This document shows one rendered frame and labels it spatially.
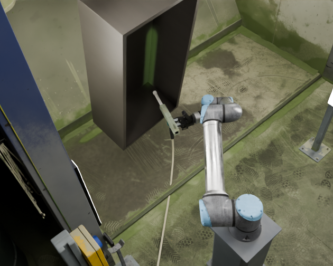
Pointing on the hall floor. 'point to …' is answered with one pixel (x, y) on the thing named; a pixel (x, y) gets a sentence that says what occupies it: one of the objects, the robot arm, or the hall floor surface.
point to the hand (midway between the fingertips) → (169, 124)
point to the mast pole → (324, 125)
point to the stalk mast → (68, 249)
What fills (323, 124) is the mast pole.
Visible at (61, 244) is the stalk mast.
